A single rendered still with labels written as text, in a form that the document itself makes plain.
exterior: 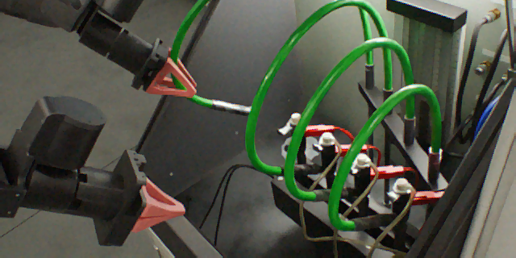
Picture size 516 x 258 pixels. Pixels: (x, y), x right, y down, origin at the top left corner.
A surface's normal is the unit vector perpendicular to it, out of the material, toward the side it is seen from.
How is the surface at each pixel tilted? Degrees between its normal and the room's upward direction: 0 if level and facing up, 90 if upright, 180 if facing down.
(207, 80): 90
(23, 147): 47
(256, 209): 0
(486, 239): 76
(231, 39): 90
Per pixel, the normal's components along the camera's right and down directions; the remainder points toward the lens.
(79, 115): 0.49, -0.84
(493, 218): -0.78, 0.28
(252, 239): -0.15, -0.77
